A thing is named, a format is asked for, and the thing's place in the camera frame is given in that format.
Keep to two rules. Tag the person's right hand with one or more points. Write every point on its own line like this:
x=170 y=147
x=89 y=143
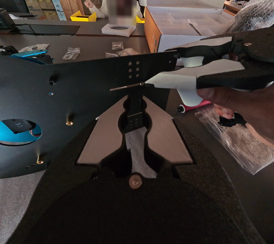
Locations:
x=252 y=109

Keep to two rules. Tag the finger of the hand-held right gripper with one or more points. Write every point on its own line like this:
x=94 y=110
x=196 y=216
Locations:
x=182 y=78
x=205 y=44

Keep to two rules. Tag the red screwdriver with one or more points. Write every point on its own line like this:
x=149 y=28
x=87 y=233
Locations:
x=192 y=107

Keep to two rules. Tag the white foam insert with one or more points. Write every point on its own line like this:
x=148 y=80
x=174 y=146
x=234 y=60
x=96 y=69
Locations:
x=106 y=31

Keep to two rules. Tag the yellow plastic bin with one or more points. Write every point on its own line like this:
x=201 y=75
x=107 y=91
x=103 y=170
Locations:
x=83 y=18
x=140 y=20

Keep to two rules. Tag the black flat tray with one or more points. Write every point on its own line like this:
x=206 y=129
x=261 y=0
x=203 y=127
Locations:
x=55 y=29

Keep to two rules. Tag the orange cardboard box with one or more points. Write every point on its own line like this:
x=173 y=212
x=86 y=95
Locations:
x=171 y=43

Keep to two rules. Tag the bubble wrap bundle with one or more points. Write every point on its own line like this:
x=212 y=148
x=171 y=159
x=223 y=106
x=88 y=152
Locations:
x=252 y=8

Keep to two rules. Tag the white foam sheet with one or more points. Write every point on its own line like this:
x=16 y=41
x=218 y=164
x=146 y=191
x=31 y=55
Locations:
x=17 y=205

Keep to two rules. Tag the large clear zip bag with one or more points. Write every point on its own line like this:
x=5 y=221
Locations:
x=235 y=145

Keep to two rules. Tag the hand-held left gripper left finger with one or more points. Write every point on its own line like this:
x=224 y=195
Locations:
x=100 y=141

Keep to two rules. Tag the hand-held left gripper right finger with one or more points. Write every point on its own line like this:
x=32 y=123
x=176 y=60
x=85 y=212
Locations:
x=169 y=141

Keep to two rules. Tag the blue hobby robot arm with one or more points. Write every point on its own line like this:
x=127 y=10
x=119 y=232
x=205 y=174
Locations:
x=64 y=88

